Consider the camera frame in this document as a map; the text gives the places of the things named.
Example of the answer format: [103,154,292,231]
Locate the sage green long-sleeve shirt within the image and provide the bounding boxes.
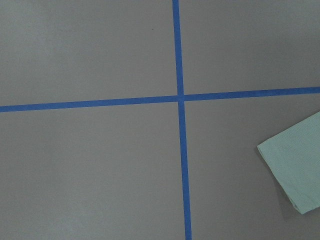
[257,113,320,215]

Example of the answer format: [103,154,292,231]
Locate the blue tape grid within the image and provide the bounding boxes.
[0,0,320,240]

